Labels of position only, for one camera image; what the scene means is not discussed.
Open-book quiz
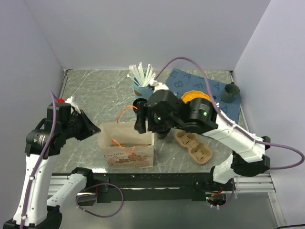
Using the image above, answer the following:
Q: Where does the aluminium frame rail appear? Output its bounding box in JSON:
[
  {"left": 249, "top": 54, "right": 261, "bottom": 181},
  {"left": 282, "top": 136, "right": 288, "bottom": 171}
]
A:
[{"left": 48, "top": 174, "right": 276, "bottom": 197}]

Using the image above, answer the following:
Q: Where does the blue alphabet placemat cloth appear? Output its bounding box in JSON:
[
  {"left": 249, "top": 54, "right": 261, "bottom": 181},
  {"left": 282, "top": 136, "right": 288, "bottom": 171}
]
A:
[{"left": 165, "top": 69, "right": 241, "bottom": 123}]

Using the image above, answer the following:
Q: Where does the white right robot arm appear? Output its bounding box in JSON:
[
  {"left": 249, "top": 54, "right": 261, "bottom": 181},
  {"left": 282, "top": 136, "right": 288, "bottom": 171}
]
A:
[{"left": 133, "top": 90, "right": 270, "bottom": 190}]

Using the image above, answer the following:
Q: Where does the dark green mug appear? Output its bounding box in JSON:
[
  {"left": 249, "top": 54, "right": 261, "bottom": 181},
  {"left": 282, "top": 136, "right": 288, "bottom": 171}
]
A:
[{"left": 221, "top": 82, "right": 240, "bottom": 103}]

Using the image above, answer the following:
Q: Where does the brown paper takeout bag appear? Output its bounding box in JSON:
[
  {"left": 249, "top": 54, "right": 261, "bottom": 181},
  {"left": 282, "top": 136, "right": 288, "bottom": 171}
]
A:
[{"left": 99, "top": 104, "right": 155, "bottom": 170}]

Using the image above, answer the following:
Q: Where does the orange dotted plate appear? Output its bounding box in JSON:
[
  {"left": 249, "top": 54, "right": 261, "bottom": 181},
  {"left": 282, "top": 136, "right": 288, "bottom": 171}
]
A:
[{"left": 181, "top": 90, "right": 212, "bottom": 103}]

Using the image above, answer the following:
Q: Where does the black takeout coffee cup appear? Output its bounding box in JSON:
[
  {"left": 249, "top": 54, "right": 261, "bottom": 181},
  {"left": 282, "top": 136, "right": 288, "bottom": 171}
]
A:
[{"left": 156, "top": 129, "right": 170, "bottom": 139}]

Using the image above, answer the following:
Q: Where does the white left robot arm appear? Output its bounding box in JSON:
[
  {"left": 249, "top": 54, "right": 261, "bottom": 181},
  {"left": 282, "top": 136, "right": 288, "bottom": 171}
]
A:
[{"left": 3, "top": 101, "right": 100, "bottom": 229}]

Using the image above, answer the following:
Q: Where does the blue straw holder cup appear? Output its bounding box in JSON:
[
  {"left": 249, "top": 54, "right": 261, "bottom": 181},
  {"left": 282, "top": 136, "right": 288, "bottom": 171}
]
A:
[{"left": 133, "top": 78, "right": 153, "bottom": 100}]

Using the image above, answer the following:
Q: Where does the wrapped white straws bundle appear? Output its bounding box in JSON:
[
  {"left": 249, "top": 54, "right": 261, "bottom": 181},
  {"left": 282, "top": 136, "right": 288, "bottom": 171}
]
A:
[{"left": 127, "top": 62, "right": 156, "bottom": 87}]

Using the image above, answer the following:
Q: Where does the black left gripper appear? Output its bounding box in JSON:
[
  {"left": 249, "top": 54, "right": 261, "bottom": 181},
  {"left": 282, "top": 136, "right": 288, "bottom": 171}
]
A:
[{"left": 61, "top": 109, "right": 101, "bottom": 140}]

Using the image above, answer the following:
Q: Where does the brown cardboard cup carrier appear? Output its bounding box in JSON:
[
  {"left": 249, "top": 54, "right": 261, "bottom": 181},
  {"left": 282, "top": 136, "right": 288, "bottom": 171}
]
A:
[{"left": 175, "top": 130, "right": 213, "bottom": 165}]

